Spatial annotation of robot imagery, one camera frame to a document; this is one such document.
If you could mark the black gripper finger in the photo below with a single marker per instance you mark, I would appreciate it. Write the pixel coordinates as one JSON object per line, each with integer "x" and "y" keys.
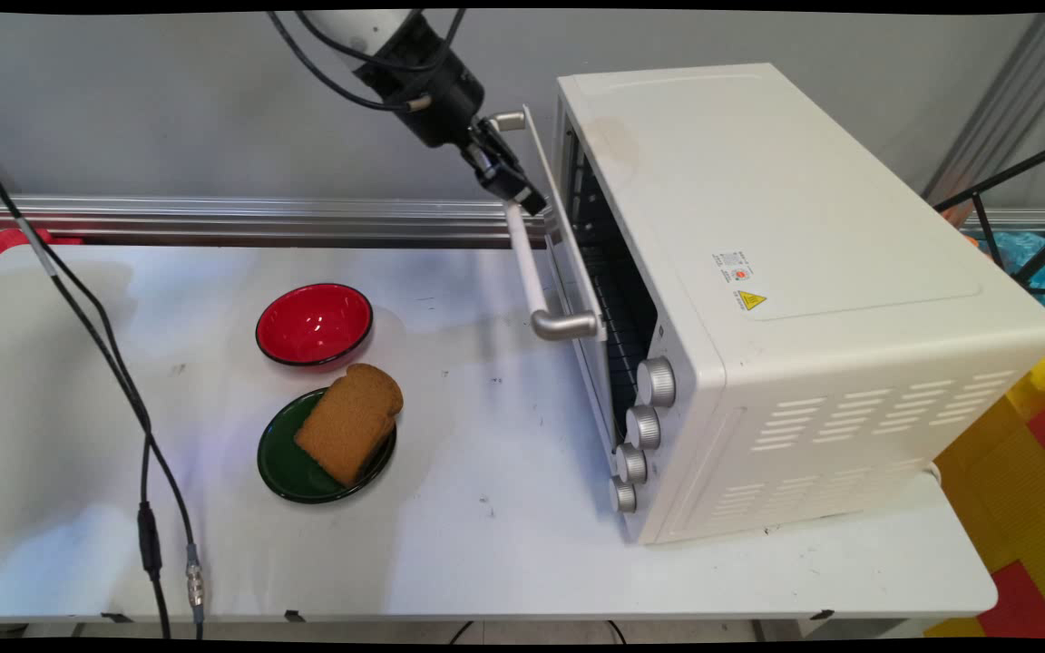
{"x": 513, "y": 163}
{"x": 491, "y": 177}

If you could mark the white oven label sticker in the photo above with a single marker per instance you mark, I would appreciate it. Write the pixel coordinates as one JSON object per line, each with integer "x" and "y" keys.
{"x": 733, "y": 267}

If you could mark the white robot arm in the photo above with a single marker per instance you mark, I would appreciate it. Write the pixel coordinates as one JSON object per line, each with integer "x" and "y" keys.
{"x": 355, "y": 32}

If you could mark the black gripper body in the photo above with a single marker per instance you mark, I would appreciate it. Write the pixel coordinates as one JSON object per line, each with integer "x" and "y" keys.
{"x": 436, "y": 91}

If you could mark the black metal stand frame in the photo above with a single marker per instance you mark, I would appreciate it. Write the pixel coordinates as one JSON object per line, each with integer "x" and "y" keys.
{"x": 1012, "y": 177}

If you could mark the small silver oven knob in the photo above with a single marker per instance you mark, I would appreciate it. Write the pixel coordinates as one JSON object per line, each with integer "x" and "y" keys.
{"x": 622, "y": 496}
{"x": 631, "y": 463}

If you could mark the large silver oven knob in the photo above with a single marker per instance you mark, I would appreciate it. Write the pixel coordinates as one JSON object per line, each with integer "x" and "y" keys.
{"x": 643, "y": 427}
{"x": 659, "y": 381}

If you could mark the dark tape piece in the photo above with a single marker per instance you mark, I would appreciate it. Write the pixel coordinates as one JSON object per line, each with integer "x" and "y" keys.
{"x": 294, "y": 616}

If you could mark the horizontal aluminium rail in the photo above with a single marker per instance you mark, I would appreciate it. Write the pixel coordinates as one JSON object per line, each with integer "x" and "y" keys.
{"x": 305, "y": 220}

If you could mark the dark green plate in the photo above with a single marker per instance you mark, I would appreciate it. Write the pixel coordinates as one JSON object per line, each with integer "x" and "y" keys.
{"x": 285, "y": 458}

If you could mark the red bowl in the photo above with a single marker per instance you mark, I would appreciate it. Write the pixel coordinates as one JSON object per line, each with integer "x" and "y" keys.
{"x": 314, "y": 323}

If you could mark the slanted aluminium profile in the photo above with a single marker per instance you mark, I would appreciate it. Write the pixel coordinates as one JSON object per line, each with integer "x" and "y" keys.
{"x": 1003, "y": 113}

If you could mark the brown bread slice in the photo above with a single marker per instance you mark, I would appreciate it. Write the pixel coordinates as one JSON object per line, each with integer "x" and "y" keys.
{"x": 348, "y": 423}

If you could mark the yellow warning sticker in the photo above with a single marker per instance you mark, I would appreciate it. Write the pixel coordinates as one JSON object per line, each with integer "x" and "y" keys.
{"x": 751, "y": 300}

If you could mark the white toaster oven body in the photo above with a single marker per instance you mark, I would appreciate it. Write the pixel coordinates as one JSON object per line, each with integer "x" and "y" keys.
{"x": 804, "y": 272}

